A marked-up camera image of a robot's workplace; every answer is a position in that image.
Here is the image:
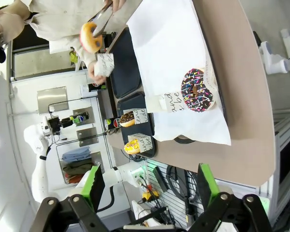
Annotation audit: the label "white articulated stand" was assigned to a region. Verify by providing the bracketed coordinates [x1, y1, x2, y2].
[258, 28, 290, 75]

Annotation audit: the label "white slotted panel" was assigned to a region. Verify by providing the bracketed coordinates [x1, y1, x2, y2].
[144, 161, 201, 224]

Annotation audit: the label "white paper sheet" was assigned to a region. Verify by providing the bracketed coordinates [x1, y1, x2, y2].
[126, 0, 232, 146]

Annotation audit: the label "black cable bundle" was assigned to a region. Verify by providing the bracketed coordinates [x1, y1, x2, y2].
[166, 164, 201, 216]

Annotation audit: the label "folded red orange cloth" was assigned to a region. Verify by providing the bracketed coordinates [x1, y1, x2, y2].
[67, 174, 84, 185]

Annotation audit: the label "pink frosted donut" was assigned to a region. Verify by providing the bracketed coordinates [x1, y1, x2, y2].
[79, 22, 104, 53]

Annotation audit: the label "chocolate nut-topped donut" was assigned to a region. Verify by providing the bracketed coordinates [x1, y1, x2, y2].
[119, 111, 136, 128]

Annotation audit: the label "folded olive cloth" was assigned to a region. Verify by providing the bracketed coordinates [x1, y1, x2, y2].
[62, 162, 94, 175]

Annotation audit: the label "black power adapter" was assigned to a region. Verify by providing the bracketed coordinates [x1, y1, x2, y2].
[152, 166, 169, 193]

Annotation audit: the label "small grey metal wall plate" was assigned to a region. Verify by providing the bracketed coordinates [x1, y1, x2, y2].
[76, 127, 99, 147]
[72, 107, 95, 126]

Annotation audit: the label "black electronic device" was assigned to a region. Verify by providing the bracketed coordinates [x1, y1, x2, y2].
[135, 205, 176, 225]

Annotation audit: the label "chocolate rainbow sprinkle donut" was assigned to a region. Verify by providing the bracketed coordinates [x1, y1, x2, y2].
[180, 68, 215, 114]

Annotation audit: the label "large grey metal wall plate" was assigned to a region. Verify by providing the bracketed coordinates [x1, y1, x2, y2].
[37, 86, 69, 115]

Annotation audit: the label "aluminium frame cabinet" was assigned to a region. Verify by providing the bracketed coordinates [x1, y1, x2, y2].
[267, 106, 290, 225]

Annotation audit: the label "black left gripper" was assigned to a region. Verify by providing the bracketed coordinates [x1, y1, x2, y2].
[53, 115, 77, 130]

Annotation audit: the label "person's right forearm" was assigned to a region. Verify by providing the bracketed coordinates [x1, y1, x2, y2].
[71, 40, 99, 71]

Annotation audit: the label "lime green object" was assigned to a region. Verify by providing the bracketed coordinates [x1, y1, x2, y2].
[69, 49, 80, 66]

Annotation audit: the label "white wall box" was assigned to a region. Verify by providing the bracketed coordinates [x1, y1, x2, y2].
[80, 84, 90, 99]

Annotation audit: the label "yellow frosted sprinkle donut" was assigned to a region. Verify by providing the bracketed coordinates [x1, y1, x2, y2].
[124, 138, 142, 155]

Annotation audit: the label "black green Pepsi can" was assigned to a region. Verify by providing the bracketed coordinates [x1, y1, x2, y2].
[88, 83, 107, 93]
[105, 116, 123, 131]

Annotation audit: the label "metal serving tongs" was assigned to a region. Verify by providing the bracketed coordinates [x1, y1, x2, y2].
[88, 2, 114, 38]

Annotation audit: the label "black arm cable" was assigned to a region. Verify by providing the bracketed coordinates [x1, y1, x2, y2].
[96, 185, 116, 213]

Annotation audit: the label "person's left hand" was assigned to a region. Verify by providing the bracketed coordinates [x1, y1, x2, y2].
[103, 0, 127, 12]

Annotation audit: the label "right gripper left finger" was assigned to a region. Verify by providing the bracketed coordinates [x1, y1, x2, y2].
[26, 165, 109, 232]

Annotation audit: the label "folded blue cloth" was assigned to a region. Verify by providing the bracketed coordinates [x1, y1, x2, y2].
[61, 146, 92, 162]

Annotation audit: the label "person's right hand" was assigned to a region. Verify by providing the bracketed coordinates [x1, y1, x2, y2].
[88, 61, 108, 85]

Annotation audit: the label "person's beige clothed body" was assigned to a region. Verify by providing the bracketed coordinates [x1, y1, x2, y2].
[24, 0, 145, 71]

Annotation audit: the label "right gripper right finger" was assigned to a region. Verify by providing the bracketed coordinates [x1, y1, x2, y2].
[188, 163, 273, 232]

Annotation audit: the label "person's head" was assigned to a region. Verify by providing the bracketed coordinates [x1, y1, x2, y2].
[0, 11, 27, 53]

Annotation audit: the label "yellow black plug box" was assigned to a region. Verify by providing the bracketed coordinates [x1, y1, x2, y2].
[141, 190, 159, 203]

